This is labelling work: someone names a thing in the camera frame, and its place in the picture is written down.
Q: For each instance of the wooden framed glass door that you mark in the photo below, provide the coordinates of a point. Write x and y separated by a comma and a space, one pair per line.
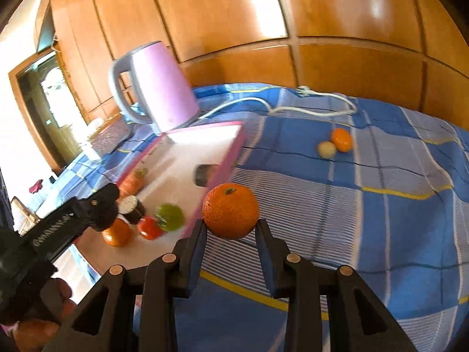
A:
47, 110

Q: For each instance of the pink electric kettle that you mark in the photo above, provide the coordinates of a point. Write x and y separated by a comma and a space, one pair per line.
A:
161, 88

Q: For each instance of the wooden wardrobe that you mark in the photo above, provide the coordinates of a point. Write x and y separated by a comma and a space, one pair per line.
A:
220, 7

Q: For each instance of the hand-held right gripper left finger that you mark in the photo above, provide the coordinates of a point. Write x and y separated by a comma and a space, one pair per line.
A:
196, 260

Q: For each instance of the red cloth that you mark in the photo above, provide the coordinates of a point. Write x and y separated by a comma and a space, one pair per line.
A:
36, 186

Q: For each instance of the orange tangerine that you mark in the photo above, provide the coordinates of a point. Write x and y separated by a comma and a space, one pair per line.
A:
342, 140
231, 211
117, 235

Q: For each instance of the patterned tissue box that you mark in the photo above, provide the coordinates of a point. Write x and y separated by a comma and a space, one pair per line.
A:
110, 137

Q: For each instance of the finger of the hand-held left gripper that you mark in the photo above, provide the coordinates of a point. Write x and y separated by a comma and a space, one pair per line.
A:
102, 198
104, 218

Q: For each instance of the pink shallow tray box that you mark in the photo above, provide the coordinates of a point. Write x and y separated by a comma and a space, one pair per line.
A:
176, 161

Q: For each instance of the green lime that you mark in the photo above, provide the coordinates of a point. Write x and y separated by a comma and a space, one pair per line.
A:
169, 217

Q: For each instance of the red tomato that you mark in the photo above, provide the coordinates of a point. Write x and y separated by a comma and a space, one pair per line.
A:
150, 228

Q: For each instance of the small yellowish round fruit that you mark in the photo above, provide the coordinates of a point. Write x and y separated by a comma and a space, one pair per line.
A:
326, 149

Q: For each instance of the dark sushi roll toy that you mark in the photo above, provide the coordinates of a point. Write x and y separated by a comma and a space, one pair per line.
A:
132, 209

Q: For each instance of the person's left hand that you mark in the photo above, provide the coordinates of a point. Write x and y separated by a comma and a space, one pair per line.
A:
33, 337

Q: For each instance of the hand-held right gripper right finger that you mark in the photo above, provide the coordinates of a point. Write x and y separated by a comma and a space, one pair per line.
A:
265, 264

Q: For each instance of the orange carrot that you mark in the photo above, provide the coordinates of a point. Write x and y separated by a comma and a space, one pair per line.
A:
130, 185

